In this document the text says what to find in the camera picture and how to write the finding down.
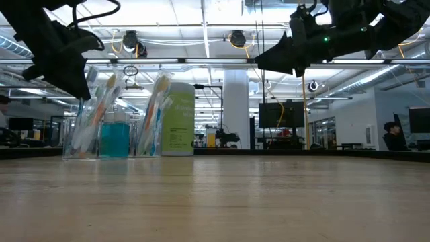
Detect black device on workbench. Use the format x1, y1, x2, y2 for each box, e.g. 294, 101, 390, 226
214, 128, 241, 149

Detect black computer monitor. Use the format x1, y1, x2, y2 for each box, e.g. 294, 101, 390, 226
257, 100, 306, 129
408, 106, 430, 134
8, 117, 34, 132

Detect black hanging cable loop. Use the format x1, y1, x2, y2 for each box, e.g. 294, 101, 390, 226
122, 65, 145, 91

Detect clear acrylic organizer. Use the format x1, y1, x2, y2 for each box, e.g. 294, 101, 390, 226
62, 114, 165, 159

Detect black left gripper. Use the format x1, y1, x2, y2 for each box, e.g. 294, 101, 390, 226
15, 19, 102, 101

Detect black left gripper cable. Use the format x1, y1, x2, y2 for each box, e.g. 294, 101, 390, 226
66, 0, 122, 52

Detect black aluminium table frame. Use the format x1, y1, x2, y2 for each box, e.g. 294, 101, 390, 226
0, 147, 430, 163

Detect person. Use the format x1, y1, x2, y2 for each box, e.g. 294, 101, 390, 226
382, 121, 409, 151

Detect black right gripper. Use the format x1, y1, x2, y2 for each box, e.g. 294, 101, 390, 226
254, 3, 371, 78

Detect green disinfecting wipes canister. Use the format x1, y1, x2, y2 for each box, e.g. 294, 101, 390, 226
161, 81, 196, 157

